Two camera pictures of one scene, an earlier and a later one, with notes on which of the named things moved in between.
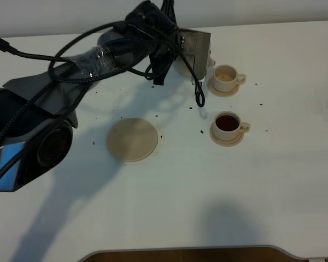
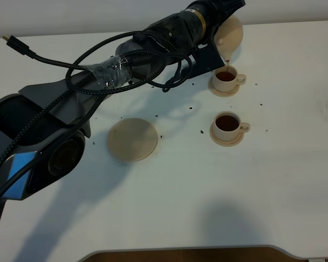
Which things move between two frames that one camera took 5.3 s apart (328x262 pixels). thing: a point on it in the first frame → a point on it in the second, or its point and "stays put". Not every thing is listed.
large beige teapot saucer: (132, 140) stays put
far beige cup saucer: (221, 94) stays put
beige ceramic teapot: (181, 68) → (228, 36)
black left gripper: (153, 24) → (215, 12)
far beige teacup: (226, 78) stays put
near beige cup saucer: (223, 143) stays put
